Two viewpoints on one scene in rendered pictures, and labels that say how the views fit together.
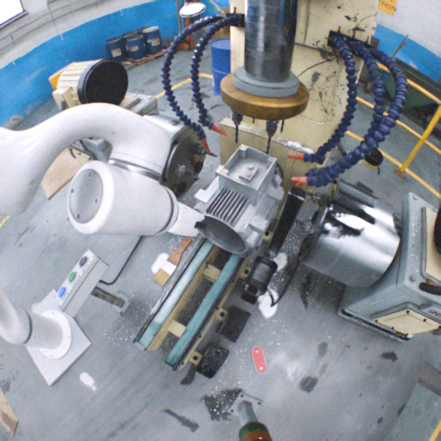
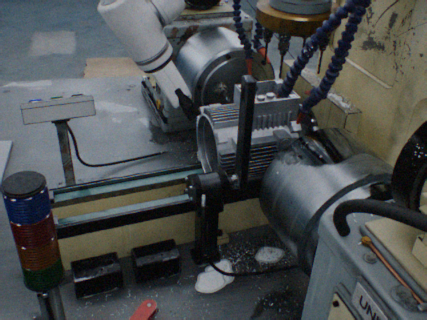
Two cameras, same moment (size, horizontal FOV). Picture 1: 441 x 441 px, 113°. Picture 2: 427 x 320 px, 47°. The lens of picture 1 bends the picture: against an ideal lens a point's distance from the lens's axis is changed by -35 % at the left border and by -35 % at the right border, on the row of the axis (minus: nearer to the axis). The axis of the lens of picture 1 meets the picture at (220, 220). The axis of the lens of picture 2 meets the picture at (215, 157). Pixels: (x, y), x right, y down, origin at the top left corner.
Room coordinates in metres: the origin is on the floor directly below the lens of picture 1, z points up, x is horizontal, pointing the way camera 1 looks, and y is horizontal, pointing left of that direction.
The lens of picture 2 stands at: (-0.51, -0.57, 1.63)
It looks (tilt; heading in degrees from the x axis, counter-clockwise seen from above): 34 degrees down; 36
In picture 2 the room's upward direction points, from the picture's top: 3 degrees clockwise
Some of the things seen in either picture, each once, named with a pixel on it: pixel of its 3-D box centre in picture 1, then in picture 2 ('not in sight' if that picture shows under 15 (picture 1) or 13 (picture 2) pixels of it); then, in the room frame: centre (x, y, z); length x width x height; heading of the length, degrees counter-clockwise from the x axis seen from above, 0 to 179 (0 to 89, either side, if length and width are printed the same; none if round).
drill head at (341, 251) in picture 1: (356, 238); (345, 215); (0.21, -0.36, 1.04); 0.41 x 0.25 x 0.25; 57
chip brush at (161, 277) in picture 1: (173, 260); not in sight; (0.28, 0.17, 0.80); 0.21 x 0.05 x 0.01; 147
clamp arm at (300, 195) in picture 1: (282, 230); (243, 136); (0.21, -0.13, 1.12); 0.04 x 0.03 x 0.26; 147
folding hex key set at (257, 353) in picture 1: (258, 359); (141, 317); (-0.07, -0.09, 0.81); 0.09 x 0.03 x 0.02; 10
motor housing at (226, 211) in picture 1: (238, 207); (246, 141); (0.34, -0.05, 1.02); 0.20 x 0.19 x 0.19; 146
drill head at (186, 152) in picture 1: (152, 149); (216, 71); (0.58, 0.22, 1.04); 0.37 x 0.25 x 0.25; 57
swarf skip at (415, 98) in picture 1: (414, 93); not in sight; (3.18, -3.73, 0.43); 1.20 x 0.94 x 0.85; 50
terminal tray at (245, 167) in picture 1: (248, 175); (265, 105); (0.38, -0.07, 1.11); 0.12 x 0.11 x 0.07; 146
